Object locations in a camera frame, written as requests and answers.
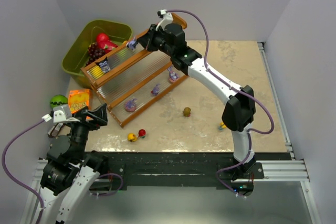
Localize purple figure dark wings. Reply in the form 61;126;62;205
126;37;138;50

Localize purple figure pink donut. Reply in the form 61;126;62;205
124;98;137;112

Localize purple bunny pink base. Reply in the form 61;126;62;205
167;66;180;83

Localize yellow duck toy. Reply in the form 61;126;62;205
128;133;138;142

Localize orange three-tier ribbed shelf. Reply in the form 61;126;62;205
80;12;195;129

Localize red heart toy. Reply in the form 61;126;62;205
138;129;146;138

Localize black-headed purple striped figure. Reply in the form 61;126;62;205
96;57;111;73

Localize purple bunny red bow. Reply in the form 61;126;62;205
151;83;160;96

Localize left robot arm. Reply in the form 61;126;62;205
36;104;108;223

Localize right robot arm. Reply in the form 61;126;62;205
82;23;256;173

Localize brown object by left arm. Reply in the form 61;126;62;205
47;123;65;138

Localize orange snack box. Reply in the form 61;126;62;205
68;89;92;113

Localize green plastic lime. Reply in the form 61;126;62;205
117;47;128;60

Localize green watermelon ball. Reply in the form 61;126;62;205
49;94;68;109

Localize red dragon fruit toy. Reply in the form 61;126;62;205
96;33;118;53

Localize yellow plastic lemon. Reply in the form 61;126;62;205
89;66;104;79

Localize dark purple grape bunch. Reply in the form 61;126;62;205
86;42;106;66

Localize green plastic bin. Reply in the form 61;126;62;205
61;19;133;89

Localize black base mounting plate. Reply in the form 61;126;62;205
71;151;291;190

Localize brown round toy figure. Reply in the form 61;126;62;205
183;107;191;117

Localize yellow blue small duck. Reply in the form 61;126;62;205
218;122;227;131

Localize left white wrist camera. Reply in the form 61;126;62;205
41;104;80;123

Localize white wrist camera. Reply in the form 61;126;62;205
41;104;80;123
155;9;173;31

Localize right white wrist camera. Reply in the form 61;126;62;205
155;9;173;31

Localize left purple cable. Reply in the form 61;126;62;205
1;119;48;224

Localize aluminium frame rail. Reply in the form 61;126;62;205
258;41;321;224

